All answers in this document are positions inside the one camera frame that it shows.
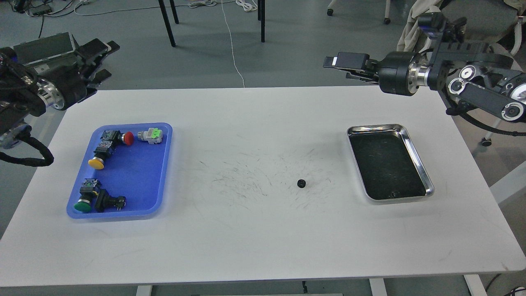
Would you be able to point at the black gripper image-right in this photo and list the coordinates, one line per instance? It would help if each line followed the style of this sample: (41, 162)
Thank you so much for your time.
(400, 73)

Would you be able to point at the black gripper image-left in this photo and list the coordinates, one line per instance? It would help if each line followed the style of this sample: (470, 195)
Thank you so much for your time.
(66, 86)

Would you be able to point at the silver metal tray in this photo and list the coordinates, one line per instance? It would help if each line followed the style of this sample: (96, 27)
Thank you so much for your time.
(387, 160)

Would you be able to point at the blue plastic tray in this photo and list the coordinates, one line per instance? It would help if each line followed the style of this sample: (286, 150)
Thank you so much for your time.
(137, 172)

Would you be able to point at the grey green storage crate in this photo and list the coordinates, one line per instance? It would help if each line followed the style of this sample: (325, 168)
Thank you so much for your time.
(50, 57)

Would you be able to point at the beige cloth on chair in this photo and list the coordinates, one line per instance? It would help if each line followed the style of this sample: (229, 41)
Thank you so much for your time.
(412, 38)

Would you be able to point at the black table leg left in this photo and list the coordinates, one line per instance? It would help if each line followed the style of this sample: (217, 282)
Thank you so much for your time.
(167, 23)

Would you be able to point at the black table leg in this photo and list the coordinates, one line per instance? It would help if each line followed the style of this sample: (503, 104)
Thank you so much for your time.
(261, 17)
(167, 23)

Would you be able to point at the black table leg right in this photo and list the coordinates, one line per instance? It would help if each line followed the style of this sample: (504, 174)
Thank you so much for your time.
(261, 17)

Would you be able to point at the grey office chair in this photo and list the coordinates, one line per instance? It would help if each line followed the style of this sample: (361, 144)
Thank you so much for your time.
(487, 21)

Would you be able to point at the red push button switch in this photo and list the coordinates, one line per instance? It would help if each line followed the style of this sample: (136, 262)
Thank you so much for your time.
(117, 137)

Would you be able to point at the yellow push button switch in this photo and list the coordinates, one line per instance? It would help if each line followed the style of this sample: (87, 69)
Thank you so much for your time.
(103, 151)

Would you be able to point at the grey green switch module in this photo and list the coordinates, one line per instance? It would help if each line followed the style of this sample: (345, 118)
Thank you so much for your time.
(151, 136)

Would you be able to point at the black wrist camera image-right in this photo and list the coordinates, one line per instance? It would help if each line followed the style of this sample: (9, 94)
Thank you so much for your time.
(437, 27)

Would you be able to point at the green push button switch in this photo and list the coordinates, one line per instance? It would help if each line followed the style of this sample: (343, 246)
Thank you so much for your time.
(89, 192)

